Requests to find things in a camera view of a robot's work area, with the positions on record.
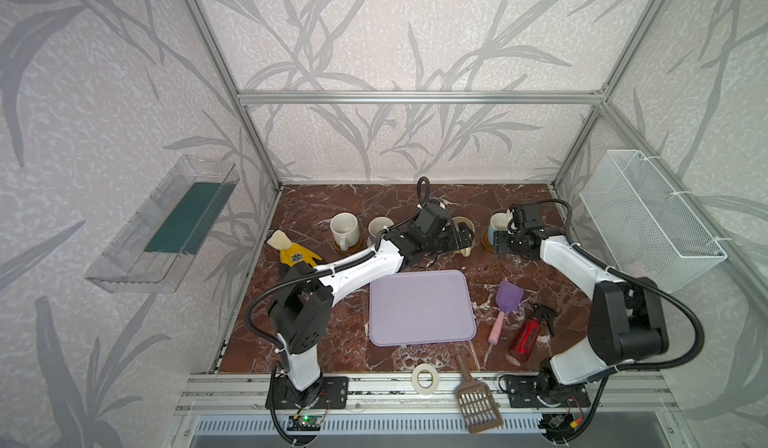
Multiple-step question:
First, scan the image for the lavender plastic tray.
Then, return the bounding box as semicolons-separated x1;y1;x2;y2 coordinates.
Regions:
368;270;477;347

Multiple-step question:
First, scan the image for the clear plastic wall shelf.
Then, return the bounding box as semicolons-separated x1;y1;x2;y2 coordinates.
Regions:
85;155;240;294

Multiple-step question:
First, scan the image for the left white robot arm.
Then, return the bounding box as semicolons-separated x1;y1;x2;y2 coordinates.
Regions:
243;201;475;393

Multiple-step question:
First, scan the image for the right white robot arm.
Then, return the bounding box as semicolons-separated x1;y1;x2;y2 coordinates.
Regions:
491;199;706;386

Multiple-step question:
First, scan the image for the light blue mug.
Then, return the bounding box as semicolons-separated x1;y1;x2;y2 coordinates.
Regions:
486;210;511;248

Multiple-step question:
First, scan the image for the white wire mesh basket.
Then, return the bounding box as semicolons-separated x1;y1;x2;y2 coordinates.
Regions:
580;150;727;293

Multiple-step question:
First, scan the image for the beige mug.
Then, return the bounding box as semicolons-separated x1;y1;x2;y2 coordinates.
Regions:
452;216;475;257

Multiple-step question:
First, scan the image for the green circuit board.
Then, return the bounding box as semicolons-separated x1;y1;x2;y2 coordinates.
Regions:
286;414;324;432

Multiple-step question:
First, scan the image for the purple mug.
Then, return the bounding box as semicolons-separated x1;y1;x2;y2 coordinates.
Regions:
368;216;394;242

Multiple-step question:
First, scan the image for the white speckled mug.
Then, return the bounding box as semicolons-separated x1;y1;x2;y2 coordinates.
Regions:
330;212;360;251

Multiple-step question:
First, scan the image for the yellow work glove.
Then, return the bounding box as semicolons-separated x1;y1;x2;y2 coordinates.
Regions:
267;229;324;268

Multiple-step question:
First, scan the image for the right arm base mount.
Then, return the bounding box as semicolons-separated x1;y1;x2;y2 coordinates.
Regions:
498;369;591;409

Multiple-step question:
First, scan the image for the brown slotted litter scoop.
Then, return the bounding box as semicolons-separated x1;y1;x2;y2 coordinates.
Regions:
453;349;503;434

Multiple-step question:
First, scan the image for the purple pink spatula scoop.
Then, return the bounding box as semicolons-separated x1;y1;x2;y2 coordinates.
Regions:
488;280;525;346

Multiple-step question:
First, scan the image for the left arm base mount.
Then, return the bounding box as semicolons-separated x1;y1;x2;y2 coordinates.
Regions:
265;375;349;410

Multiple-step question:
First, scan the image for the white tape roll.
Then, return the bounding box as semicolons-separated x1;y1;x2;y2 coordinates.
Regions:
411;363;440;397

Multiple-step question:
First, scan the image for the red bottle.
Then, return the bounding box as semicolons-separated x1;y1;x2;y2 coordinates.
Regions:
510;304;558;363

